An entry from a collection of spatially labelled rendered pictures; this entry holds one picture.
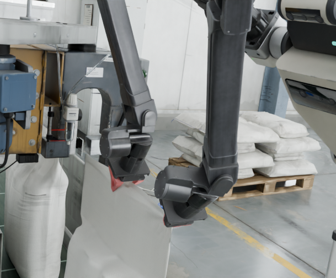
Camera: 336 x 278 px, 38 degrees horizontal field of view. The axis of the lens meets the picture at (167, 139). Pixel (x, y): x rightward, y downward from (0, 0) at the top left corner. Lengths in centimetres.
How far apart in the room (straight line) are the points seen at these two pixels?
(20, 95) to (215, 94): 55
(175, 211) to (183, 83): 555
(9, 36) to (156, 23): 507
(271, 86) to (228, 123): 656
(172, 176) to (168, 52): 546
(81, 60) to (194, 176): 67
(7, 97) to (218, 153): 53
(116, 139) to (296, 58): 50
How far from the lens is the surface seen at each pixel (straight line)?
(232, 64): 78
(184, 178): 95
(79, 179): 245
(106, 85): 155
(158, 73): 633
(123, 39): 114
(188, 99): 666
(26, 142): 151
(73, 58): 149
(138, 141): 119
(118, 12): 113
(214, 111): 83
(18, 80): 119
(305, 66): 125
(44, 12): 431
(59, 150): 154
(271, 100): 741
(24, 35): 126
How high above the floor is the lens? 148
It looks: 14 degrees down
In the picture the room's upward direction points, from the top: 7 degrees clockwise
